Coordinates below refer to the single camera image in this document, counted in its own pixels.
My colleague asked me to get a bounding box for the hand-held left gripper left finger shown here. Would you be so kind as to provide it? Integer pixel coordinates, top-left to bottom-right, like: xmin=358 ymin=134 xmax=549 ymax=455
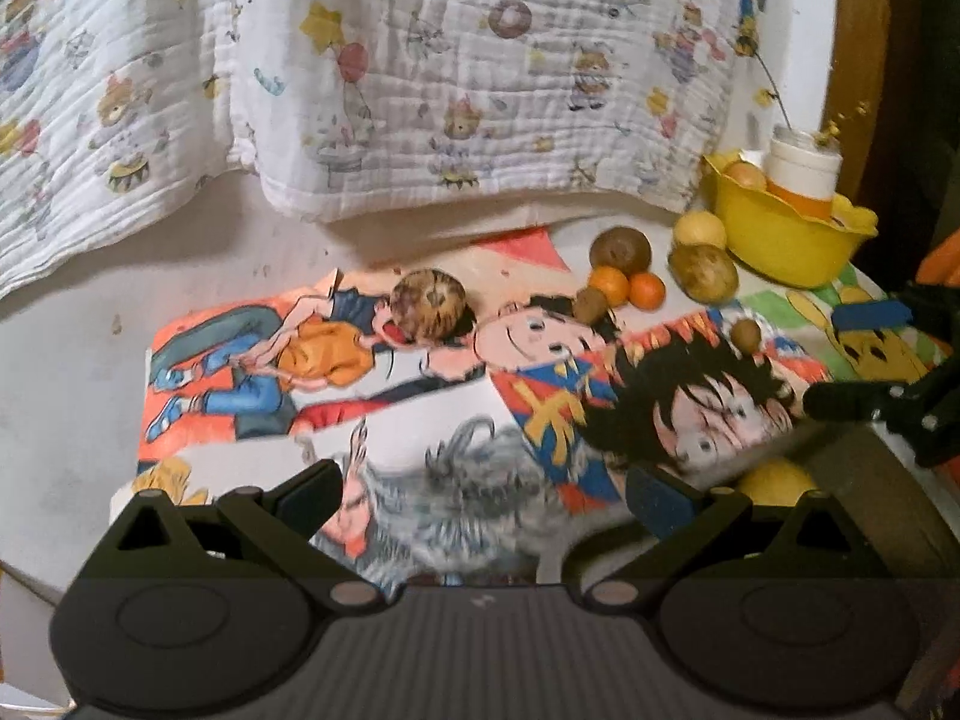
xmin=79 ymin=459 xmax=387 ymax=608

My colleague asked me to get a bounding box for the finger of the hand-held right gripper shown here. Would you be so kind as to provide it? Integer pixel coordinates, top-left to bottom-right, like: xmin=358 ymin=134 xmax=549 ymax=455
xmin=806 ymin=352 xmax=960 ymax=466
xmin=832 ymin=281 xmax=960 ymax=346

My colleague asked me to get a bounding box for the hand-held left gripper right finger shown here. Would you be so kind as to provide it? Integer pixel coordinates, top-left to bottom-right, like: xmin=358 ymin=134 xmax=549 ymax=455
xmin=581 ymin=463 xmax=893 ymax=612

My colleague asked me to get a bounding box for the yellow plastic bowl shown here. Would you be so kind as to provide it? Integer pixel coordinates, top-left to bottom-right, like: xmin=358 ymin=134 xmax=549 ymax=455
xmin=701 ymin=152 xmax=880 ymax=290

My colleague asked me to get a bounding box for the brown potato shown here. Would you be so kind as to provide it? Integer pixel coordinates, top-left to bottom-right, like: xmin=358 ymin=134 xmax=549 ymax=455
xmin=667 ymin=244 xmax=740 ymax=305

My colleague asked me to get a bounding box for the yellow lemon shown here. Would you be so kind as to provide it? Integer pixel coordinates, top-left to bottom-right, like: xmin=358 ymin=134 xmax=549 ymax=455
xmin=673 ymin=210 xmax=728 ymax=250
xmin=731 ymin=457 xmax=818 ymax=503

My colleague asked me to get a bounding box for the orange tangerine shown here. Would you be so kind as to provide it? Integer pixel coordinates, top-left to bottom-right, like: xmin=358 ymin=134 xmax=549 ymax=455
xmin=587 ymin=266 xmax=631 ymax=308
xmin=627 ymin=271 xmax=667 ymax=310

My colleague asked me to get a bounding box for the large brown kiwi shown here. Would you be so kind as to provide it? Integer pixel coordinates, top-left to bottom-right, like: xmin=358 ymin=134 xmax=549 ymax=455
xmin=589 ymin=226 xmax=652 ymax=275

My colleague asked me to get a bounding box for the yellow character drawing sheet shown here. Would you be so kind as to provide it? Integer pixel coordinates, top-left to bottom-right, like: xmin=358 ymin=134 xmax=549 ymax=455
xmin=739 ymin=262 xmax=953 ymax=391

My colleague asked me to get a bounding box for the spiky black hair drawing sheet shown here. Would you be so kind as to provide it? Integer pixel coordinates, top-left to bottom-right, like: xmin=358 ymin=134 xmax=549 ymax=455
xmin=487 ymin=311 xmax=833 ymax=518

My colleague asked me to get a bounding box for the cartoon couple drawing sheet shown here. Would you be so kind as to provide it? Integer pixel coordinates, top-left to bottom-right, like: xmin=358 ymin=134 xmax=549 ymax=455
xmin=139 ymin=270 xmax=496 ymax=466

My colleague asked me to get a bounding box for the grey creature drawing sheet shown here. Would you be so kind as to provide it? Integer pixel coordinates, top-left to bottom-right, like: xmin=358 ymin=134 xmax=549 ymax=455
xmin=112 ymin=382 xmax=623 ymax=593

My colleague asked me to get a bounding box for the white and orange cup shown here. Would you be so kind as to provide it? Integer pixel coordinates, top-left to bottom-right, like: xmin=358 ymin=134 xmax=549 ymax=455
xmin=765 ymin=127 xmax=842 ymax=218

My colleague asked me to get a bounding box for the pale yellow round fruit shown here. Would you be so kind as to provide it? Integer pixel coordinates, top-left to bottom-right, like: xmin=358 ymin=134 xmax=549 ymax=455
xmin=726 ymin=161 xmax=770 ymax=194

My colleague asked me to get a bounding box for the smiling boy drawing sheet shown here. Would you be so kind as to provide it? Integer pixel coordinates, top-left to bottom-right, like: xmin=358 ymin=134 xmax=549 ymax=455
xmin=420 ymin=229 xmax=653 ymax=391

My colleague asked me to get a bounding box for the brown mottled round fruit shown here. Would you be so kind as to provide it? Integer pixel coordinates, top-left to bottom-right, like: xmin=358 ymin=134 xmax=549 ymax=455
xmin=390 ymin=268 xmax=475 ymax=346

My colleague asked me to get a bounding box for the twig with yellow flowers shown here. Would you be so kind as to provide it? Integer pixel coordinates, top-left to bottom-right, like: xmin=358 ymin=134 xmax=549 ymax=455
xmin=739 ymin=15 xmax=875 ymax=147

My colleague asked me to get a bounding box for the white cartoon printed blanket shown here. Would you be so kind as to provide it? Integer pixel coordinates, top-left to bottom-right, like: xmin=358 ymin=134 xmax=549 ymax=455
xmin=0 ymin=0 xmax=762 ymax=297

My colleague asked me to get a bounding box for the brown wooden frame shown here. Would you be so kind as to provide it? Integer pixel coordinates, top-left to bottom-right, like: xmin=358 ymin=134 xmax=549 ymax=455
xmin=825 ymin=0 xmax=946 ymax=203

